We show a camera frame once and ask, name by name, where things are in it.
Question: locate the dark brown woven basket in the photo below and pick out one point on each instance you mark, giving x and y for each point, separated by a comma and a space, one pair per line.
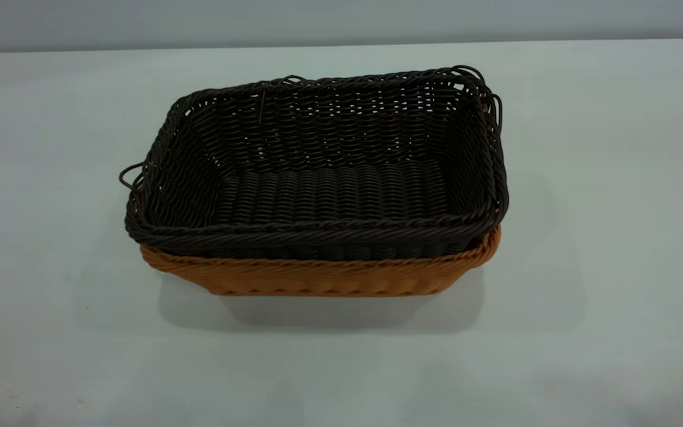
329, 190

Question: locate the orange-brown woven basket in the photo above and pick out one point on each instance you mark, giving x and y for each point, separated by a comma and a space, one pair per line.
318, 277

